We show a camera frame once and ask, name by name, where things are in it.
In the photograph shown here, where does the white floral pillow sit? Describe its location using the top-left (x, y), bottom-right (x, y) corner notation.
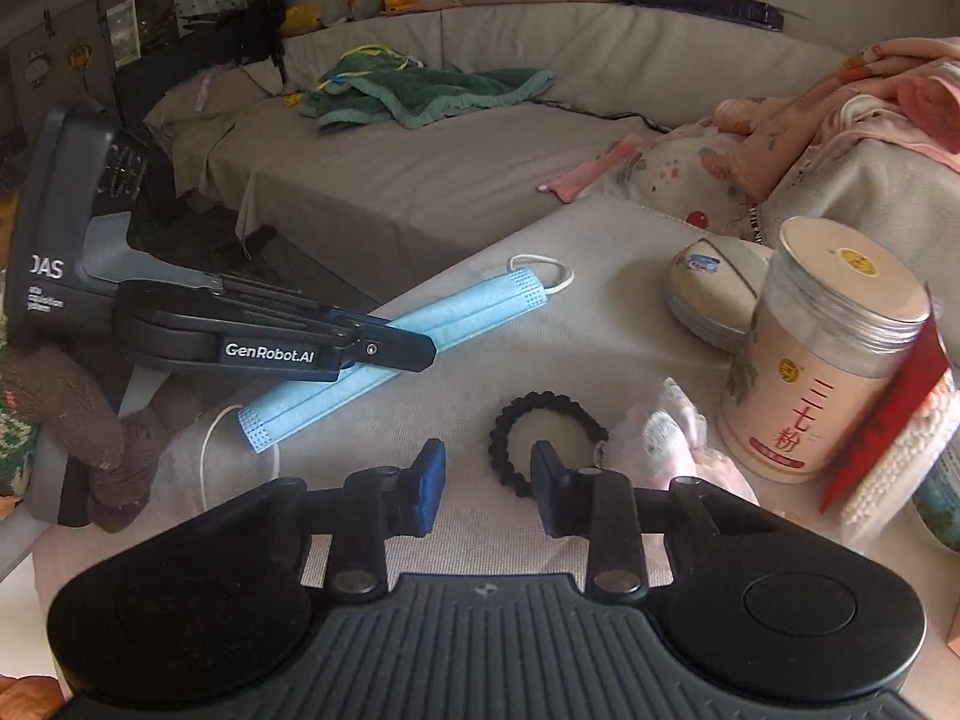
top-left (539, 124), bottom-right (755, 241)

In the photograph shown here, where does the black beaded hair tie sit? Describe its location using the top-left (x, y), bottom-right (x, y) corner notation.
top-left (486, 390), bottom-right (610, 499)

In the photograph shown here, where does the beige lidded powder jar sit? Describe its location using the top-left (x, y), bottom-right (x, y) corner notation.
top-left (719, 216), bottom-right (931, 484)

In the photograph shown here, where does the red paper packet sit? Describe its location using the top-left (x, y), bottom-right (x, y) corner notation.
top-left (820, 294), bottom-right (950, 514)

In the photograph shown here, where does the dark flat cushion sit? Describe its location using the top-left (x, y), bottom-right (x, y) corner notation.
top-left (613, 0), bottom-right (784, 32)

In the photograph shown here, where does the pink floral blanket pile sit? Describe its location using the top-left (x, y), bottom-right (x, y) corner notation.
top-left (708, 37), bottom-right (958, 205)

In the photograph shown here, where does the round white tin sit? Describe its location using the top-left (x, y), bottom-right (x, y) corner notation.
top-left (664, 234), bottom-right (773, 355)

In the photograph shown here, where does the bag of white beads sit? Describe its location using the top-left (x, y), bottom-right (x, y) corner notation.
top-left (839, 369), bottom-right (958, 551)

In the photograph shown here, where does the green towel blanket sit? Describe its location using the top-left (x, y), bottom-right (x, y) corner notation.
top-left (295, 44), bottom-right (556, 130)

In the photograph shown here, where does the pink plastic packet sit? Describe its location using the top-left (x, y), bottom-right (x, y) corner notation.
top-left (596, 377), bottom-right (758, 504)

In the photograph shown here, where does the brown knitted glove sleeve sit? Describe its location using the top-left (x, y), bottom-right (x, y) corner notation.
top-left (2, 344), bottom-right (202, 533)

